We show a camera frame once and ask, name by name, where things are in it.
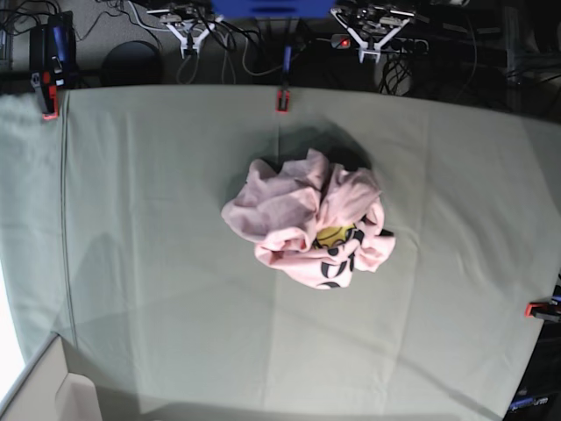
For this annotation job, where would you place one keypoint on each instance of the pink printed t-shirt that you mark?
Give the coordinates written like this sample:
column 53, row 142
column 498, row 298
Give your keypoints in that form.
column 313, row 220

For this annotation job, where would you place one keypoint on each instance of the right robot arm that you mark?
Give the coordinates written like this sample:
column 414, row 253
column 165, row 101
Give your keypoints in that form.
column 191, row 22

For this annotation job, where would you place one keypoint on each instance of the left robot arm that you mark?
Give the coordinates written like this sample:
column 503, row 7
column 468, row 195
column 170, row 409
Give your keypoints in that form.
column 375, row 28

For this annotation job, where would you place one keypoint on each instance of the red black clamp middle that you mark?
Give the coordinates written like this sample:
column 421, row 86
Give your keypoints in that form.
column 283, row 94

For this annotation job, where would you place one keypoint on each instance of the red black clamp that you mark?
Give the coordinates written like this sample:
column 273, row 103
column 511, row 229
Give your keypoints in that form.
column 283, row 94
column 45, row 88
column 548, row 311

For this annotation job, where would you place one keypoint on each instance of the green table cloth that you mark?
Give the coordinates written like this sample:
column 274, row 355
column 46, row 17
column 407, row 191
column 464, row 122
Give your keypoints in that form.
column 111, row 236

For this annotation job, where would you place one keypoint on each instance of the black power strip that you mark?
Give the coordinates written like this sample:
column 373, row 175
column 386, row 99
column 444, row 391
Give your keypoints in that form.
column 397, row 45

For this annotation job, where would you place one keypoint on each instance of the black round stool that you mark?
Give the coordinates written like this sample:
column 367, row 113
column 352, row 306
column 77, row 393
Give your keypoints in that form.
column 132, row 63

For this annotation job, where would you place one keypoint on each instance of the blue plastic box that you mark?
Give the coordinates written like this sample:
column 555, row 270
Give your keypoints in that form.
column 273, row 8

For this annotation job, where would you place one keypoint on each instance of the red black clamp left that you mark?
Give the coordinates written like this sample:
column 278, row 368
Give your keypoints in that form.
column 45, row 88

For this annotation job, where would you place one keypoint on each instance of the red black clamp right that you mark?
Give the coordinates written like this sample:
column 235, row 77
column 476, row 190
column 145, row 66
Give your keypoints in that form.
column 548, row 311

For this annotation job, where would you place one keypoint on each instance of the white cardboard box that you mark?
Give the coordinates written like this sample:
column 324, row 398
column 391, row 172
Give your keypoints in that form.
column 48, row 390

